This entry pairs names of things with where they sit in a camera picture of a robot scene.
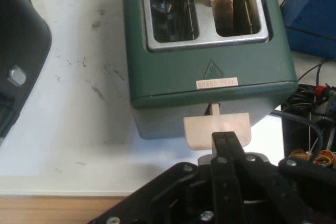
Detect dark blue plastic box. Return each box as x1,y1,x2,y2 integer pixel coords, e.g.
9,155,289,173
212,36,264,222
279,0,336,60

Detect thin black wire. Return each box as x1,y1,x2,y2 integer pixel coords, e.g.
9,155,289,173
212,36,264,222
296,59,336,88

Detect toasted bread slice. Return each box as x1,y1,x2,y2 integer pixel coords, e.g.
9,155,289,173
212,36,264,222
207,0,235,34

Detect green two-slot toaster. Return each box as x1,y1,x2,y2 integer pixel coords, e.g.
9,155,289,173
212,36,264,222
120,0,300,153

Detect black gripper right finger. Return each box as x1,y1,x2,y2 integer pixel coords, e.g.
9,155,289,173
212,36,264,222
225,131,336,224

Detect black coffee machine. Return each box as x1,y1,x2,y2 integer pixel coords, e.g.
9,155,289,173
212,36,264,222
0,0,53,146

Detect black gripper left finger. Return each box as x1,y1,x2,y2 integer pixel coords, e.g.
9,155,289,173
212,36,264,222
88,131,239,224

